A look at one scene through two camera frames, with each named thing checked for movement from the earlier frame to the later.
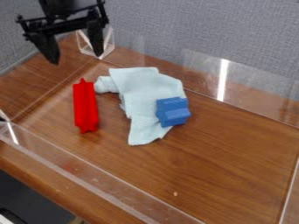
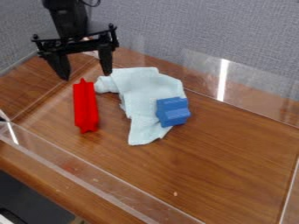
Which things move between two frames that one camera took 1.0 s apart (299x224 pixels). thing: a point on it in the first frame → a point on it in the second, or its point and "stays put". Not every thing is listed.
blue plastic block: (172, 111) stays put
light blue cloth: (140, 87) stays put
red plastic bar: (86, 106) stays put
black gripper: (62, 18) → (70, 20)
